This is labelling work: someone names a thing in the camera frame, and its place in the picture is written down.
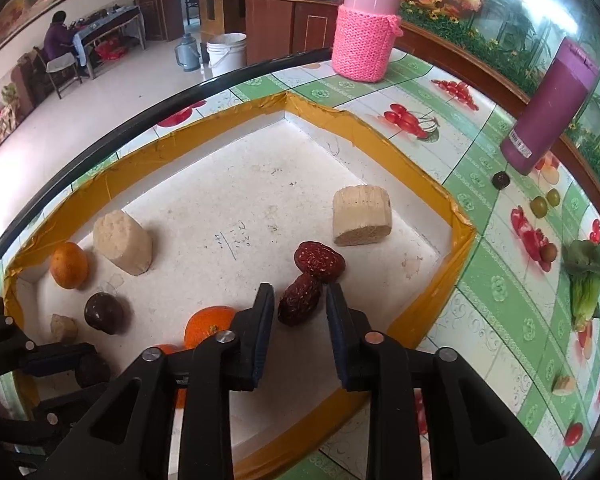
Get red date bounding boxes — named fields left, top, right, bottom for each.
left=277, top=274, right=323, bottom=327
left=293, top=241, right=347, bottom=283

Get beige bread block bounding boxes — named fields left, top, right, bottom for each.
left=92, top=210, right=154, bottom=277
left=331, top=185, right=393, bottom=247

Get pale orange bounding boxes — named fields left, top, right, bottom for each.
left=49, top=241, right=89, bottom=290

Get grey kettle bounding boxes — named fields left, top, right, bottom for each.
left=174, top=33, right=202, bottom=72

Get white foam tray yellow tape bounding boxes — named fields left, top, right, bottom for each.
left=2, top=92, right=477, bottom=480

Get long wooden table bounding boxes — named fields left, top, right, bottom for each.
left=70, top=5, right=146, bottom=80

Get white plastic bucket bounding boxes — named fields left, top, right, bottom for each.
left=206, top=32, right=248, bottom=77

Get fruit print tablecloth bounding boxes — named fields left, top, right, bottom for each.
left=0, top=47, right=600, bottom=480

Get dark brown chestnut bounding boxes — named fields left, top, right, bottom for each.
left=83, top=291, right=126, bottom=336

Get red bag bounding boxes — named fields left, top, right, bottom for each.
left=96, top=40, right=128, bottom=62

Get pink knitted sleeve jar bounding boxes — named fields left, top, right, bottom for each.
left=330, top=0, right=405, bottom=83

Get bright orange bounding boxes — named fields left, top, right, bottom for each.
left=184, top=305, right=238, bottom=351

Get purple bottle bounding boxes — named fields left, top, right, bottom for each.
left=499, top=36, right=600, bottom=177

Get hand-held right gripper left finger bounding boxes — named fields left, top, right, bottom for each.
left=35, top=282, right=276, bottom=480

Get framed wall painting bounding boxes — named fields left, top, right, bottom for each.
left=0, top=0, right=76, bottom=58

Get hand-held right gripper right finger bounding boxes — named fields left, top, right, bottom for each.
left=326, top=282, right=563, bottom=480

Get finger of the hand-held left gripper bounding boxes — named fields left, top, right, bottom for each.
left=35, top=385, right=116, bottom=428
left=5, top=317, right=98, bottom=376

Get green leafy vegetable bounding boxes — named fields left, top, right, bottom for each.
left=562, top=237, right=600, bottom=332

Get brown wooden cabinet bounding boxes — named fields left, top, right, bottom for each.
left=212, top=0, right=346, bottom=68

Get dark brown round fruit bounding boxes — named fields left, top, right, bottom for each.
left=75, top=355, right=112, bottom=388

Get folding chair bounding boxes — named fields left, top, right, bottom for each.
left=32, top=46, right=78, bottom=100

